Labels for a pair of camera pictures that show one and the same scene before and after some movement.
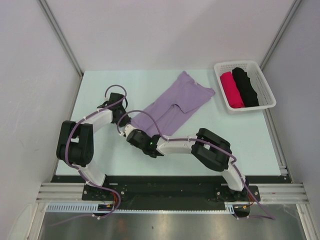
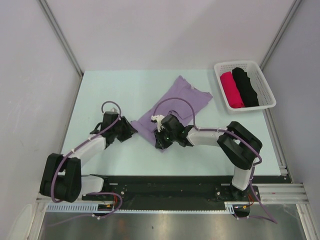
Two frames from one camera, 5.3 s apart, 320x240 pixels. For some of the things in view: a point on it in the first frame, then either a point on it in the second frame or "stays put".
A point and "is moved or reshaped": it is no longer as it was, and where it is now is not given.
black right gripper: [144, 132] -> [159, 143]
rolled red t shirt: [234, 97] stays put
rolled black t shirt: [247, 91] stays put
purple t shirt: [169, 109] is moved or reshaped
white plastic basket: [265, 95] stays put
